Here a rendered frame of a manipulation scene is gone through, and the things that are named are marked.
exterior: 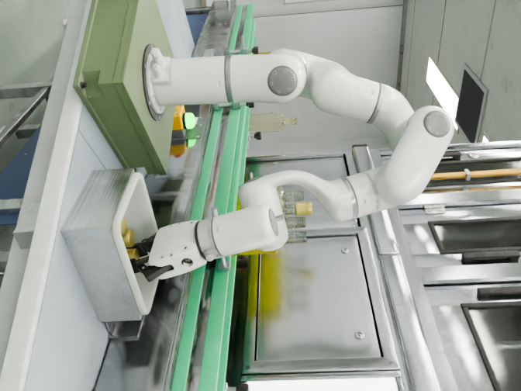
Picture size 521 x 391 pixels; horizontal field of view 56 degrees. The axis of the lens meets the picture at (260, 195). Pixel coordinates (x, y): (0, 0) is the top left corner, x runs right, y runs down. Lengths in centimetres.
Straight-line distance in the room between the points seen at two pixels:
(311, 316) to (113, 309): 49
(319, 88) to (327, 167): 79
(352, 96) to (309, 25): 610
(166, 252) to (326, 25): 636
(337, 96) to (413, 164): 20
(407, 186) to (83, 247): 56
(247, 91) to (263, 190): 21
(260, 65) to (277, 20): 607
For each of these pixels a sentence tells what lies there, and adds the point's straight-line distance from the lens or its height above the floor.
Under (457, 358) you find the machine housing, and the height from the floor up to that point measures 146.
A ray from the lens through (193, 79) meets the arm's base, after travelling 99.
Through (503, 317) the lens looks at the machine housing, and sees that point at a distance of 133.
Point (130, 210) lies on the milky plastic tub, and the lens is 97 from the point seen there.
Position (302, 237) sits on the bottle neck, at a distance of 120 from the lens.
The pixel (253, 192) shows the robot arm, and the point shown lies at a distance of 90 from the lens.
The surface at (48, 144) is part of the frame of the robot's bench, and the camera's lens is 97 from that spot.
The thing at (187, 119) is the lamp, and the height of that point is 84.
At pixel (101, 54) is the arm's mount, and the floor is 79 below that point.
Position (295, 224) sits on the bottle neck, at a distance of 124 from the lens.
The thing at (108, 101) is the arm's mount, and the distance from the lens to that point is 93.
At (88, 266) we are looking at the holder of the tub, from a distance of 87.
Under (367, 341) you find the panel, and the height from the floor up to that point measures 126.
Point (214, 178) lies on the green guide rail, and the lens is 122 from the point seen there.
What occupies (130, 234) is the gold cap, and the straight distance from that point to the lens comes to 93.
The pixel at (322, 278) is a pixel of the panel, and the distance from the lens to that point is 129.
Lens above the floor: 112
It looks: 4 degrees down
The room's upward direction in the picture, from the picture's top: 87 degrees clockwise
